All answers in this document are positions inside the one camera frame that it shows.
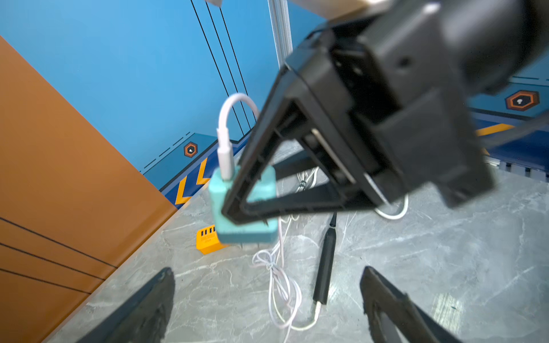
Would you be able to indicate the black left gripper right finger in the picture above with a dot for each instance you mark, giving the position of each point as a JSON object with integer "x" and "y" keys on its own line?
{"x": 392, "y": 315}

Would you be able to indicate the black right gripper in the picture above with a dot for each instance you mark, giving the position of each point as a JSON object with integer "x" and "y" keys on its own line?
{"x": 386, "y": 101}

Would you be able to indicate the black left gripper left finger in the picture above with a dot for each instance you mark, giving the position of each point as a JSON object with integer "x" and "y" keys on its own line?
{"x": 144, "y": 317}

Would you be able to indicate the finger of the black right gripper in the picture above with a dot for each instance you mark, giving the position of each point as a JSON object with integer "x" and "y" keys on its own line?
{"x": 281, "y": 120}
{"x": 339, "y": 194}

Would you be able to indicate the black electric toothbrush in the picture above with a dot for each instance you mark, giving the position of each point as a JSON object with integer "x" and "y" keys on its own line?
{"x": 325, "y": 267}

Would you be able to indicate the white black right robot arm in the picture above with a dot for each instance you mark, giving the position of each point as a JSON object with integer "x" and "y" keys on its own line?
{"x": 491, "y": 41}

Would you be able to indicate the yellow power strip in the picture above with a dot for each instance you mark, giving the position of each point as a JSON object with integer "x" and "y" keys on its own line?
{"x": 207, "y": 240}

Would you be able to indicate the aluminium corner post right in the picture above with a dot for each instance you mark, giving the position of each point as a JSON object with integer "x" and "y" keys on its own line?
{"x": 281, "y": 29}

